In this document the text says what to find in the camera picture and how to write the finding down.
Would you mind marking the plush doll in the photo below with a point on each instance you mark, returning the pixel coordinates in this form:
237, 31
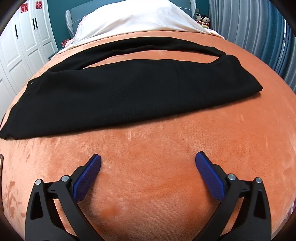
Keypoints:
205, 20
198, 17

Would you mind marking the black pants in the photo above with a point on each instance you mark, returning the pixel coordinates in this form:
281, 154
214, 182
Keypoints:
120, 97

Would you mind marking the orange plush blanket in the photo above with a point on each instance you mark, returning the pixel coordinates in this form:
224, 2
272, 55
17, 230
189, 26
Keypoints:
152, 180

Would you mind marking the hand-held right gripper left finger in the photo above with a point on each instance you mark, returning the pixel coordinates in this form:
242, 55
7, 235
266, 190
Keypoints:
89, 172

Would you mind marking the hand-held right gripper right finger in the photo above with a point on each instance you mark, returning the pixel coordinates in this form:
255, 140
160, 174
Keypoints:
209, 173

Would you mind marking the white pillow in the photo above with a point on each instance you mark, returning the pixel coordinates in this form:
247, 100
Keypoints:
136, 18

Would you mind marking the pink bed sheet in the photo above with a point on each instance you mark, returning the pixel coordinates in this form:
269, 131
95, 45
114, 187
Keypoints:
69, 44

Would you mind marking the blue-grey headboard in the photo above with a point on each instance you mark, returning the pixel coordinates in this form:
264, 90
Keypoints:
74, 17

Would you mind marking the white wardrobe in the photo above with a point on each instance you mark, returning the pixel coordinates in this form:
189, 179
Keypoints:
20, 44

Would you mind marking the grey curtain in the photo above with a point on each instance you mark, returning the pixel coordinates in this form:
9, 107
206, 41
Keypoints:
252, 34

